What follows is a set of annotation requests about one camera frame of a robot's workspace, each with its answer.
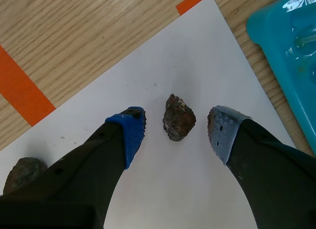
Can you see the small dark reddish stone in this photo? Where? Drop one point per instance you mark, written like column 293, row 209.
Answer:
column 178, row 120

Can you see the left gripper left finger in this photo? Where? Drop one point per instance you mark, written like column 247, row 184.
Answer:
column 81, row 179

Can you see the turquoise rack with round holes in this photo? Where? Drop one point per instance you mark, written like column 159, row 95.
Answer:
column 288, row 53

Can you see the white sheet of paper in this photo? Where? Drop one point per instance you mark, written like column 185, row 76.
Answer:
column 187, row 78

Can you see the small dark rounded stone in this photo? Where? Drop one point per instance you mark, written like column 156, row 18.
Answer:
column 22, row 172

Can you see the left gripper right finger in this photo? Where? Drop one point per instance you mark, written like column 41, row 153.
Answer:
column 271, row 179

